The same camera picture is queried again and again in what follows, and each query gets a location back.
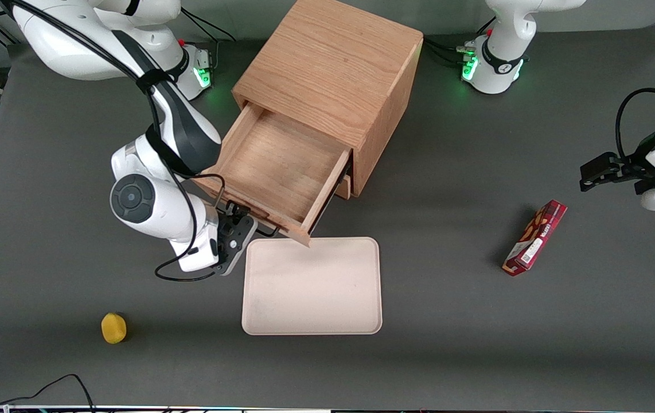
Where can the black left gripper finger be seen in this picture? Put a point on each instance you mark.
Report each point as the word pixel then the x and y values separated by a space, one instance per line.
pixel 646 186
pixel 600 169

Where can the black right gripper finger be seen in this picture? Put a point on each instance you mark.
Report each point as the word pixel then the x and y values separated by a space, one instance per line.
pixel 240 214

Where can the wooden drawer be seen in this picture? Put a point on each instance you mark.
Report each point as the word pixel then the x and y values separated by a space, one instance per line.
pixel 281 166
pixel 344 188

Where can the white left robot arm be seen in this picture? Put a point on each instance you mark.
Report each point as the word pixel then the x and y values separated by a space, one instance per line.
pixel 499 69

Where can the wooden drawer, short front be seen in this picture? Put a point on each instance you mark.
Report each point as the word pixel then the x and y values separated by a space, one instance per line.
pixel 344 188

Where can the wooden drawer cabinet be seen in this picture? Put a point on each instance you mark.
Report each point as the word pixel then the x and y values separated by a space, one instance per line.
pixel 333 57

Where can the red cookie box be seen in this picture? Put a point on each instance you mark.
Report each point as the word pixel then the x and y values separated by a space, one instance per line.
pixel 534 238

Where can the beige plastic tray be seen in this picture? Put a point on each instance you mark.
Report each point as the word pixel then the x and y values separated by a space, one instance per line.
pixel 311 287

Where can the yellow lemon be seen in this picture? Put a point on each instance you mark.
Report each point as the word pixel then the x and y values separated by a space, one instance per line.
pixel 113 328

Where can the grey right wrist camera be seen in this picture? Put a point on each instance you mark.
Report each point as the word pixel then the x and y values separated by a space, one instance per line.
pixel 236 252

